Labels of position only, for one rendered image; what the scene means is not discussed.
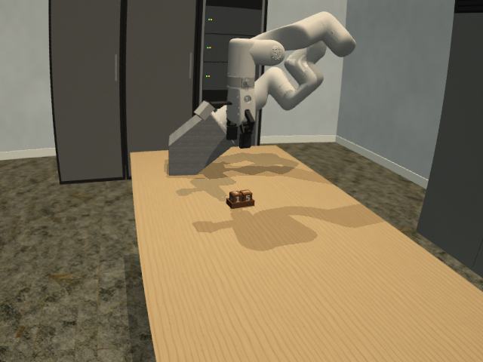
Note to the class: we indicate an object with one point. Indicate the brown wooden tray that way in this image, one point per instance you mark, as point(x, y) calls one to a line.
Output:
point(240, 204)

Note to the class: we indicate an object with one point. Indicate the brown number cube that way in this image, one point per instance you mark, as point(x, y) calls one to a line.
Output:
point(235, 196)
point(246, 195)

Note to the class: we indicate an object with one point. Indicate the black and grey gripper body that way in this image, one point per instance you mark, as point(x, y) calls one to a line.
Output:
point(242, 98)

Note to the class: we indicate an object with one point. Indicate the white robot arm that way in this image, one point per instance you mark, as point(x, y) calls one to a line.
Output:
point(312, 34)

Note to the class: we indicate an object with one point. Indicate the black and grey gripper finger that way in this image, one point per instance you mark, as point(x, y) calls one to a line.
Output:
point(245, 135)
point(231, 131)

